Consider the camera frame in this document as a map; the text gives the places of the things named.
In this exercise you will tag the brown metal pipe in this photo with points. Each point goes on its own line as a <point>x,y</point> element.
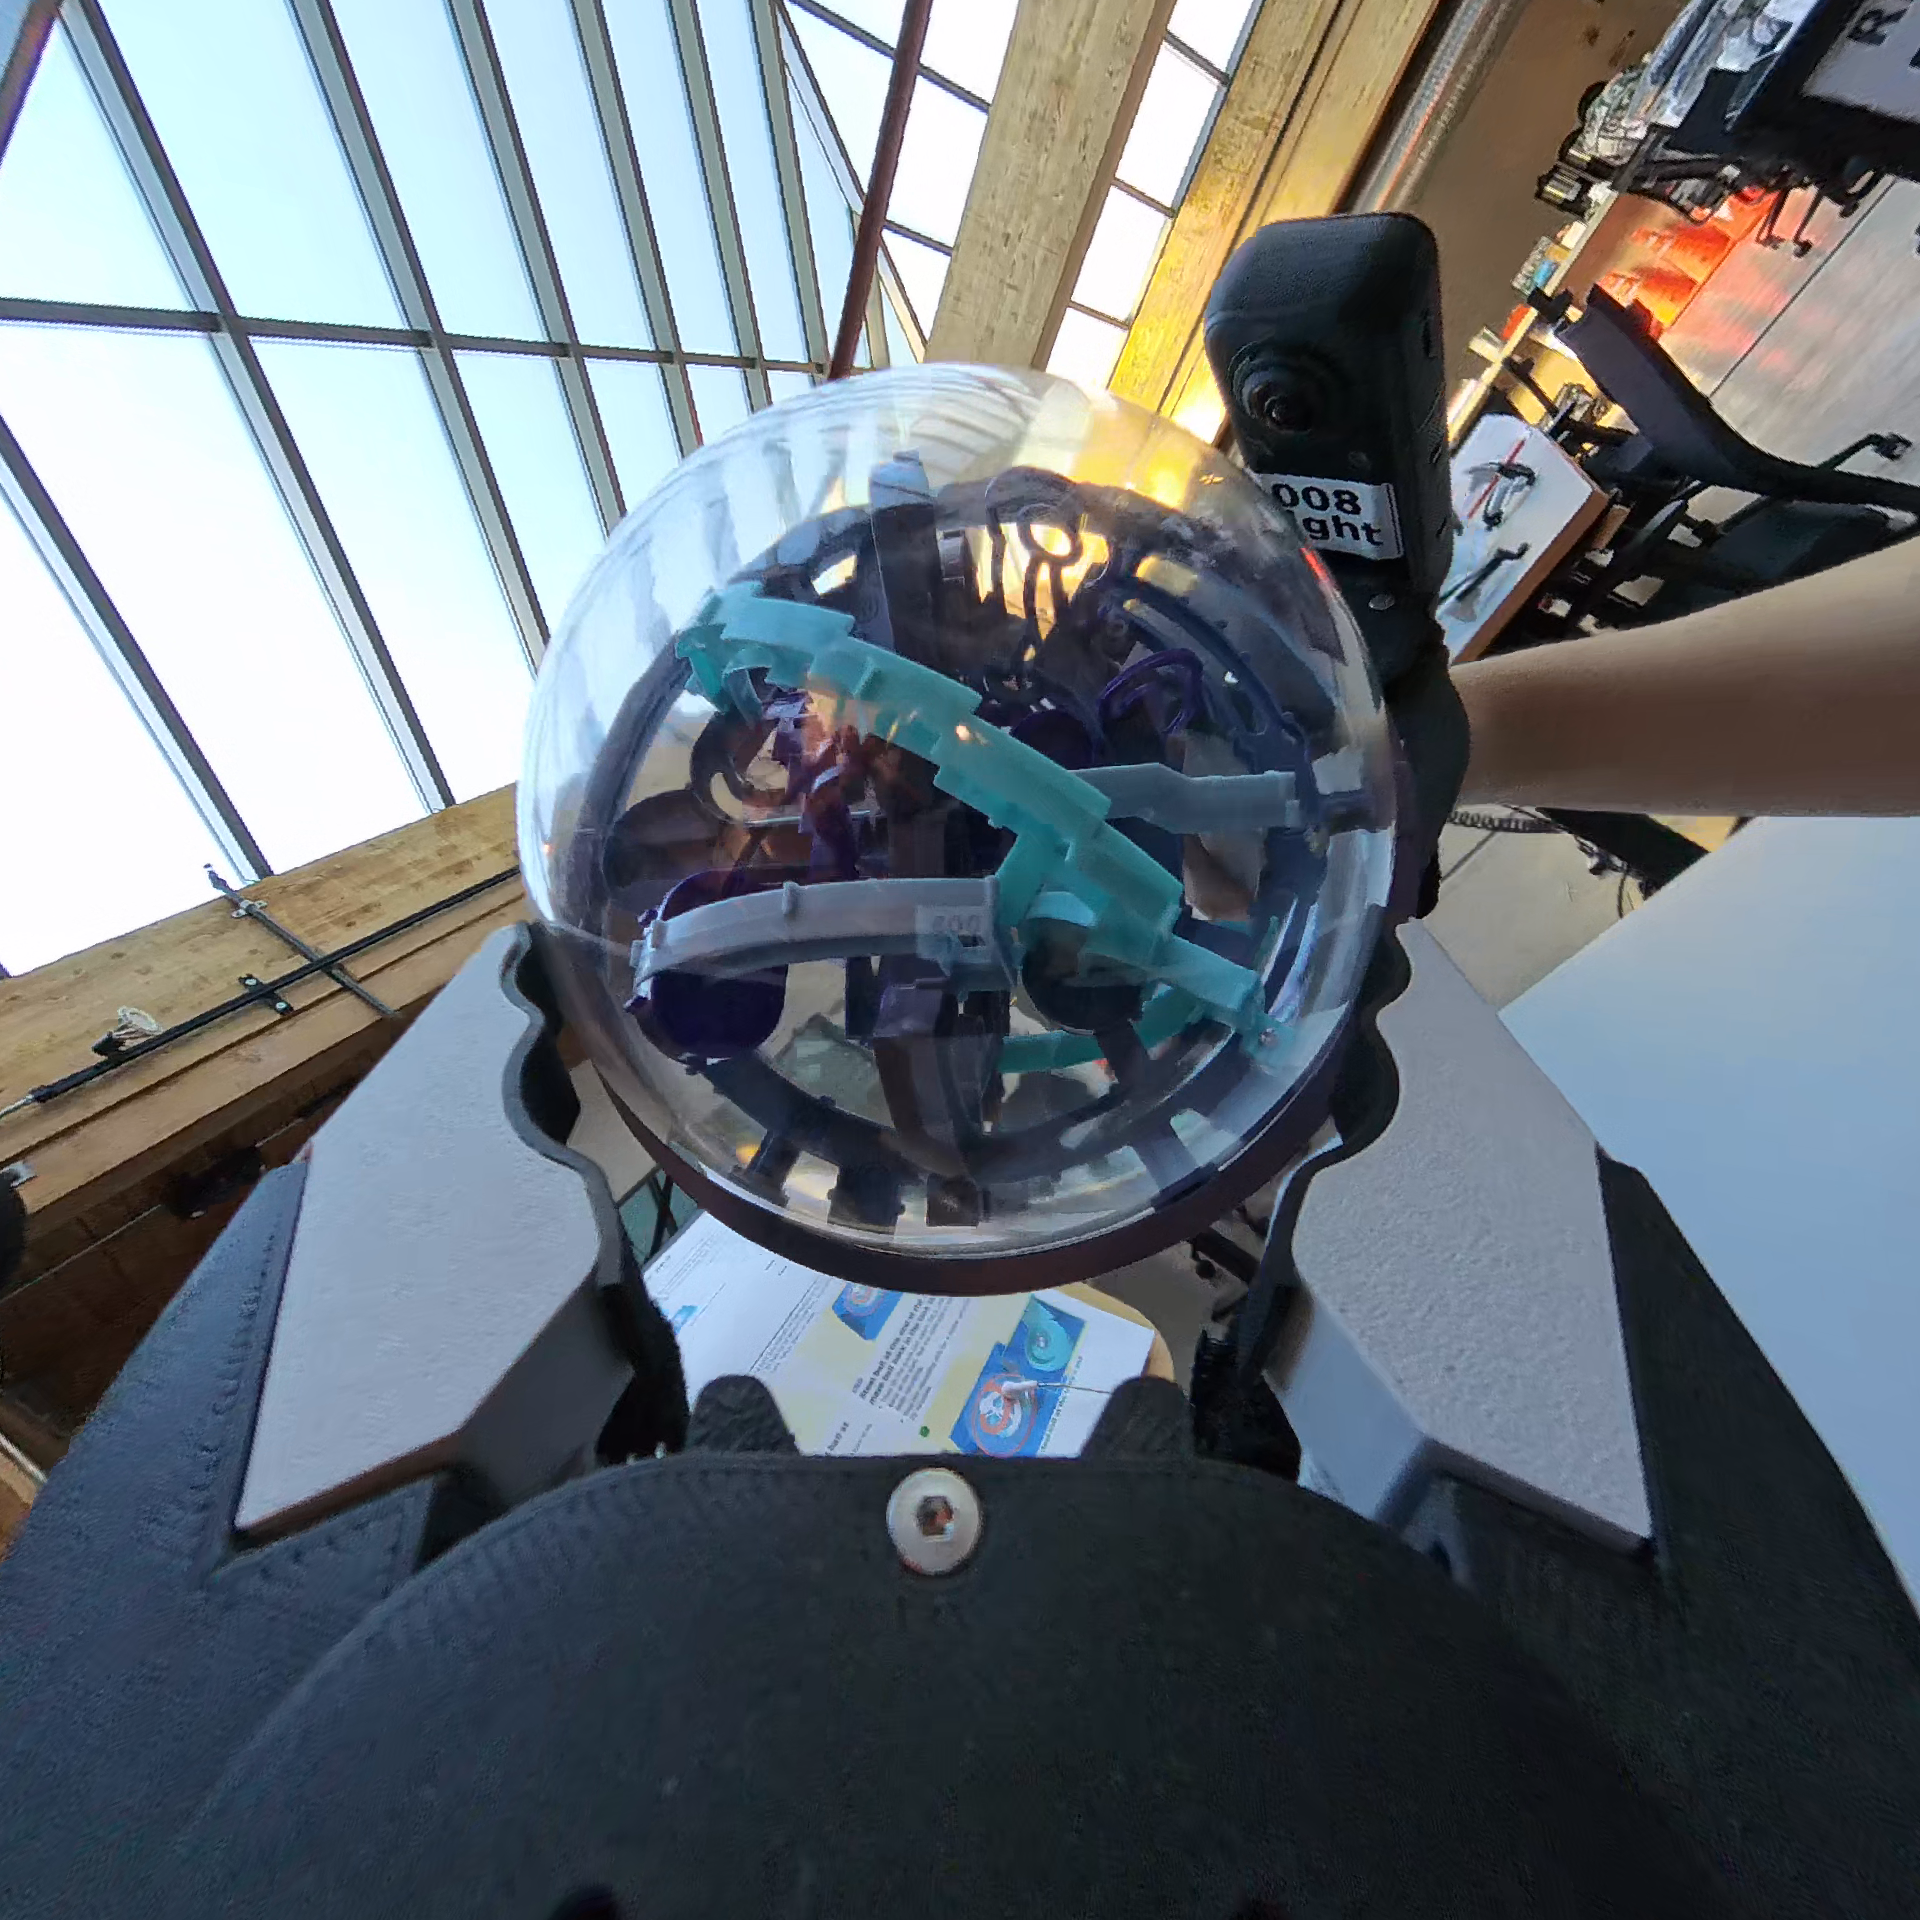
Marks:
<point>886,164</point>

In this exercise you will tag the person's right forearm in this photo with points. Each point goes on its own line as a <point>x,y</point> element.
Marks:
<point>1681,705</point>

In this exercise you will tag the white tool board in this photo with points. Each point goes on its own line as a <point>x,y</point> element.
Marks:
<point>1522,523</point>

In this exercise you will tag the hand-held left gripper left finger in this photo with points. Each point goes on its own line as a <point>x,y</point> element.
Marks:
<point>421,1276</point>

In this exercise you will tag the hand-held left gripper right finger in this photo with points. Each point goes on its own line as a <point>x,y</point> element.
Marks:
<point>1471,1289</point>

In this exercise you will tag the printed instruction sheet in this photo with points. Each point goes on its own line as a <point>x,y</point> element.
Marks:
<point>840,1350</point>

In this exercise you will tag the black rod with brackets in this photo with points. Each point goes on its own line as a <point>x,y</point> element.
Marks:
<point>285,968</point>

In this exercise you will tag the clear plastic maze ball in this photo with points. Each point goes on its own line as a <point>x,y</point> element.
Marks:
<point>961,825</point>

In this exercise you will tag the black office chair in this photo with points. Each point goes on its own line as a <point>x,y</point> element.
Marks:
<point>1725,435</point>

